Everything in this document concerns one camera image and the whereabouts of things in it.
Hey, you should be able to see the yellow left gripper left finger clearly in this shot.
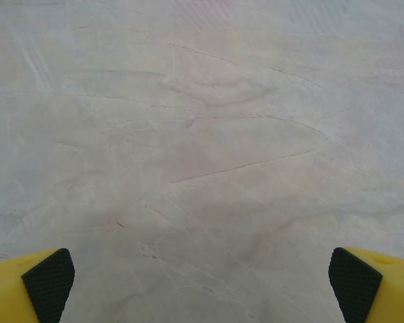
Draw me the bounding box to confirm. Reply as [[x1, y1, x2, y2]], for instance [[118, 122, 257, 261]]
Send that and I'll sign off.
[[0, 248, 75, 323]]

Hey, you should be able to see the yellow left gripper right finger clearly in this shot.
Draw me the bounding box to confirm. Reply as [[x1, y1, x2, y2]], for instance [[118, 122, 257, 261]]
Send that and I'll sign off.
[[328, 247, 404, 323]]

